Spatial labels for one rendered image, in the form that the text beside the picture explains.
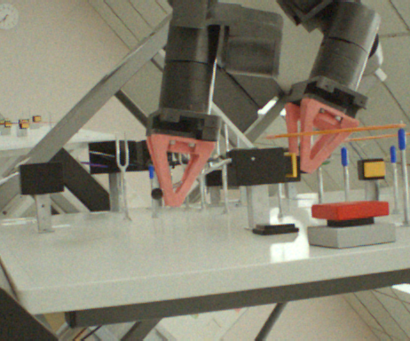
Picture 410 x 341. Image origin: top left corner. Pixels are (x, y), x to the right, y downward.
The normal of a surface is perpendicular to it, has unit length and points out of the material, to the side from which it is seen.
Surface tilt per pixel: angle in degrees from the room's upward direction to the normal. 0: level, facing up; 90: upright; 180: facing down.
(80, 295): 90
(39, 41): 90
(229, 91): 90
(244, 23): 133
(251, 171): 94
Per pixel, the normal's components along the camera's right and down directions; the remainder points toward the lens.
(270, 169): 0.23, 0.04
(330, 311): 0.43, 0.14
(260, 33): -0.11, 0.58
